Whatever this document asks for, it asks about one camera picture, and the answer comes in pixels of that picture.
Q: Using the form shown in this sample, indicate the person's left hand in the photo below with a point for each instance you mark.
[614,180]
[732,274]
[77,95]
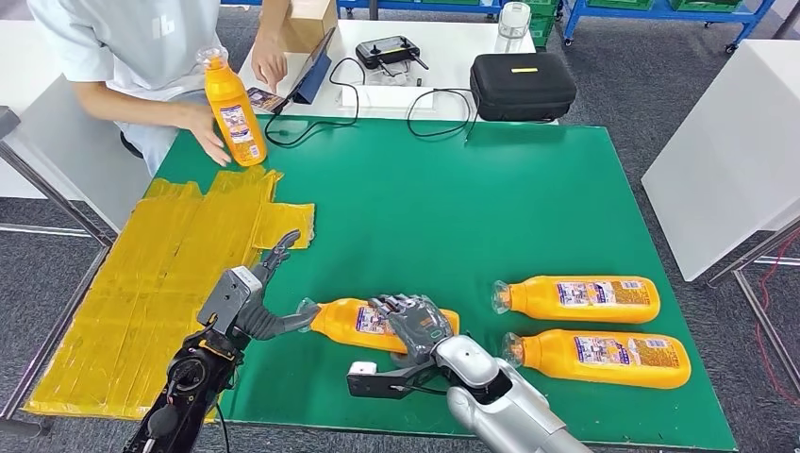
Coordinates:
[270,62]

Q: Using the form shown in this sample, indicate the person's right hand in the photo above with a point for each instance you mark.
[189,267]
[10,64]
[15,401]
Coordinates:
[203,125]

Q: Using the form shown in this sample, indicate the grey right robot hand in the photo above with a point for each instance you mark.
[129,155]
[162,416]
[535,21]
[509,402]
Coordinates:
[419,328]

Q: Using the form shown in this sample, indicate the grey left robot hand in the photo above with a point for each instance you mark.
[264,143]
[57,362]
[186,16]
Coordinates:
[262,322]

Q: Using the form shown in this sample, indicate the orange detergent bottle clear cap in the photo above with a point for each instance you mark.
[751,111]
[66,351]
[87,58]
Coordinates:
[550,356]
[344,322]
[234,106]
[537,300]

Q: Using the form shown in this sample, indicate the person's right forearm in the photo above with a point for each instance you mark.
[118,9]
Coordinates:
[131,106]

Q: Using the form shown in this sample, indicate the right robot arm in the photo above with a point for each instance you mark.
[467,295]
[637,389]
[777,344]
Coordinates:
[500,400]

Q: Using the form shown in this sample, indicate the person's left forearm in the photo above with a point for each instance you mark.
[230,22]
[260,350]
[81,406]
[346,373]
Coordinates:
[275,19]

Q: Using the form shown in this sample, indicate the smartphone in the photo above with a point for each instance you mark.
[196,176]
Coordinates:
[265,100]

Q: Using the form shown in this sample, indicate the tablet in blue case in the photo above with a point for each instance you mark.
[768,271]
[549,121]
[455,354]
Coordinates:
[315,75]

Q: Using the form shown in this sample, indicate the brown cardboard box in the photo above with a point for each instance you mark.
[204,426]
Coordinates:
[309,25]

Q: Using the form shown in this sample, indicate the black chair seat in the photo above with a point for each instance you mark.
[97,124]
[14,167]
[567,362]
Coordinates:
[130,145]

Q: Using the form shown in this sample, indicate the person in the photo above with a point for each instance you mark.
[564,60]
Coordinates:
[144,44]

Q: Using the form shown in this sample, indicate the black remote controller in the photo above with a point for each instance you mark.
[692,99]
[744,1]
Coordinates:
[387,50]

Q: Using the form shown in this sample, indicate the yellow tape mat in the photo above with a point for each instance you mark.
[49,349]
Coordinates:
[144,294]

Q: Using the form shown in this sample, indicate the clear plastic stand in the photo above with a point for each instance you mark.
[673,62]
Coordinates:
[394,74]

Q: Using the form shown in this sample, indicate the white table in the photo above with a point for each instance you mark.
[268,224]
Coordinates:
[725,156]
[456,44]
[56,156]

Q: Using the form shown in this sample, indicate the blue shelf cart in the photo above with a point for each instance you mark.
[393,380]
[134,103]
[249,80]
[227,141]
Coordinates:
[662,15]
[437,6]

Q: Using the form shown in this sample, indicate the black carry case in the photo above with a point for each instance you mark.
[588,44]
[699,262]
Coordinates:
[522,87]

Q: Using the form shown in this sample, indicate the green plastic crate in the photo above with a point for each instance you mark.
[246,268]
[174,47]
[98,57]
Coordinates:
[706,5]
[542,22]
[619,3]

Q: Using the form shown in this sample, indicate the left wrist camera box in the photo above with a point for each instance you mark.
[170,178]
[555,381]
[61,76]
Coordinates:
[228,297]

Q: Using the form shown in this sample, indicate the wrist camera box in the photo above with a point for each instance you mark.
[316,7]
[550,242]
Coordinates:
[381,382]
[228,297]

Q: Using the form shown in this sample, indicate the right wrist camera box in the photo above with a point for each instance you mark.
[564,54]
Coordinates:
[381,382]

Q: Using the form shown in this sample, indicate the grey metal table frame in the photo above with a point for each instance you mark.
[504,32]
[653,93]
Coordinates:
[759,312]
[53,197]

